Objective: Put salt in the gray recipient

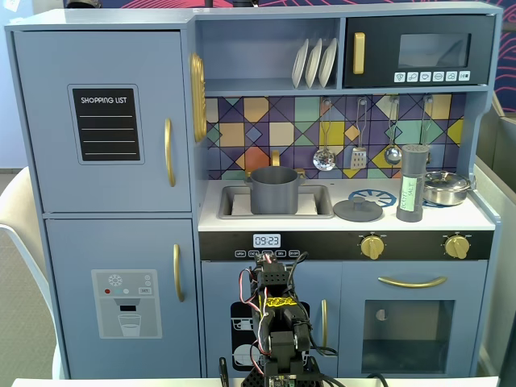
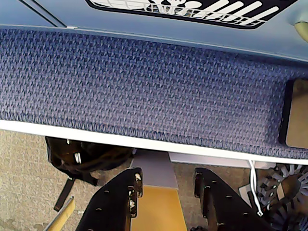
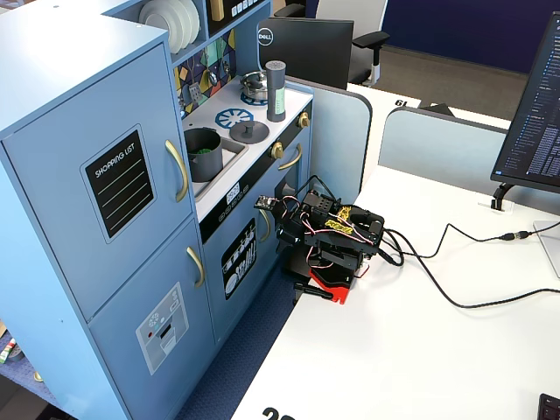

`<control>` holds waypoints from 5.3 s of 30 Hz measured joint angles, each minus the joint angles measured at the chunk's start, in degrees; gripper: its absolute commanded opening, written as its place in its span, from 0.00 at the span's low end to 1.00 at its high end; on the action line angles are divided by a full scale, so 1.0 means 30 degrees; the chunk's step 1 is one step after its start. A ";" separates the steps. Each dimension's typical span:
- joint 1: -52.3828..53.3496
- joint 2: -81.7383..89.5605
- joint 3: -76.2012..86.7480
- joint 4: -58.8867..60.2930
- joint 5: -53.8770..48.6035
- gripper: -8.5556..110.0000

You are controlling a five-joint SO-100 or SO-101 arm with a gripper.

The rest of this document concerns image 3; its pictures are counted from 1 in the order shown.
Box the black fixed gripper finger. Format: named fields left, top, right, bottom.
left=274, top=221, right=293, bottom=247

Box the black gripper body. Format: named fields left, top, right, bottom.
left=283, top=201, right=316, bottom=234

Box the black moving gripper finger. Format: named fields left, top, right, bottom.
left=288, top=231, right=308, bottom=256

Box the black table clamp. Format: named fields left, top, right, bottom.
left=292, top=282, right=334, bottom=302

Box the gray toy sink basin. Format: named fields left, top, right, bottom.
left=192, top=135, right=251, bottom=199

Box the light blue desk divider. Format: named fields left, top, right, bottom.
left=286, top=74, right=374, bottom=207
left=378, top=107, right=560, bottom=216

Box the gray pot lid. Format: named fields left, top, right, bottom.
left=228, top=120, right=271, bottom=145

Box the gray toy cooking pot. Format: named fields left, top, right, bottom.
left=183, top=126, right=225, bottom=184

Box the steel pot with lid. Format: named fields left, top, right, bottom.
left=239, top=69, right=269, bottom=100

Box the steel toy spatula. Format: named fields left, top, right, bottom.
left=188, top=65, right=204, bottom=106

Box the black Dell monitor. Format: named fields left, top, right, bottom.
left=256, top=17, right=355, bottom=91

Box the black shopping list chalkboard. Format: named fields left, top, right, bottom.
left=80, top=123, right=158, bottom=245

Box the black and white office chair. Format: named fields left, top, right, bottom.
left=273, top=0, right=391, bottom=87

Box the black toy microwave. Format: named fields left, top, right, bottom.
left=205, top=0, right=273, bottom=39

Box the white toy plate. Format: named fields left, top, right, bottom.
left=138, top=10, right=181, bottom=53
left=174, top=0, right=202, bottom=46
left=143, top=0, right=192, bottom=50

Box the blue toy kitchen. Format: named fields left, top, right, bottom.
left=0, top=0, right=316, bottom=420

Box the silver monitor stand base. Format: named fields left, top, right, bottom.
left=532, top=218, right=560, bottom=280

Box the computer monitor showing code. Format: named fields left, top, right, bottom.
left=489, top=11, right=560, bottom=196

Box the green red white tube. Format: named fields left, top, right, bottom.
left=0, top=337, right=18, bottom=365

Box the black keyboard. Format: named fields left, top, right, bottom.
left=536, top=393, right=560, bottom=420

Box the gold dishwasher door handle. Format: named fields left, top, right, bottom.
left=258, top=208, right=273, bottom=243

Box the small camera circuit board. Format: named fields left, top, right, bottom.
left=255, top=194, right=282, bottom=212

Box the red robot base mount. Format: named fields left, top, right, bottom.
left=308, top=266, right=354, bottom=306

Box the gold oven door handle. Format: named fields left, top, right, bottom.
left=277, top=143, right=305, bottom=172

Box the gold freezer door handle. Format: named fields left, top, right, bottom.
left=186, top=247, right=207, bottom=290

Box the gold fridge door handle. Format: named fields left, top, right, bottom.
left=164, top=139, right=191, bottom=204

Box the thick black power cable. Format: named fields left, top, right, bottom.
left=380, top=227, right=560, bottom=310

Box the thin black USB cable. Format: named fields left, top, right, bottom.
left=295, top=174, right=534, bottom=266

